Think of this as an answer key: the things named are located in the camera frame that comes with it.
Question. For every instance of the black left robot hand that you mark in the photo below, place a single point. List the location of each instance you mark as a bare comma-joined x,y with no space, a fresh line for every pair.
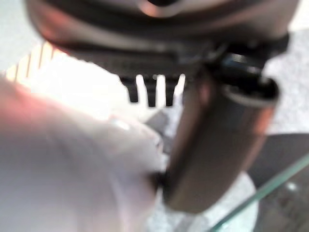
217,149

